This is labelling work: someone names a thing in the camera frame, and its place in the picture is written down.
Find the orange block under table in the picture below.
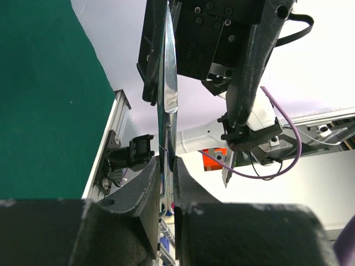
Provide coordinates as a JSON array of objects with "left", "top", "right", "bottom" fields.
[{"left": 202, "top": 148, "right": 227, "bottom": 171}]

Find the steel hemostat clamp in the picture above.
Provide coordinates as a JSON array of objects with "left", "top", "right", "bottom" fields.
[{"left": 157, "top": 2, "right": 178, "bottom": 217}]

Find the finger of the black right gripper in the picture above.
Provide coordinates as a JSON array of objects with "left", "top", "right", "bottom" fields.
[
  {"left": 226, "top": 1, "right": 293, "bottom": 127},
  {"left": 136, "top": 0, "right": 167, "bottom": 106}
]

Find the aluminium front rail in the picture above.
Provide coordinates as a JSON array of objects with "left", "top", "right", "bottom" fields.
[{"left": 82, "top": 90, "right": 132, "bottom": 201}]

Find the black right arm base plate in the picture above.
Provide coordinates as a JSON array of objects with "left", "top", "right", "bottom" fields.
[{"left": 94, "top": 130, "right": 123, "bottom": 196}]

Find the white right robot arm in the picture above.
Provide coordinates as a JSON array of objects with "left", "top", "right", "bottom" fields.
[{"left": 137, "top": 1, "right": 294, "bottom": 151}]

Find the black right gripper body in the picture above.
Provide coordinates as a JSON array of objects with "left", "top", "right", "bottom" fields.
[{"left": 173, "top": 0, "right": 295, "bottom": 96}]

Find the green surgical cloth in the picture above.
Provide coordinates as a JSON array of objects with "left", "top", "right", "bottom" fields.
[{"left": 1, "top": 1, "right": 114, "bottom": 199}]

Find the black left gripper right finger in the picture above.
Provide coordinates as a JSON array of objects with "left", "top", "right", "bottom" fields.
[{"left": 173, "top": 157, "right": 338, "bottom": 265}]

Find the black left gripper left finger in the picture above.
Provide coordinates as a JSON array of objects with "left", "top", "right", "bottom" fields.
[{"left": 1, "top": 157, "right": 160, "bottom": 265}]

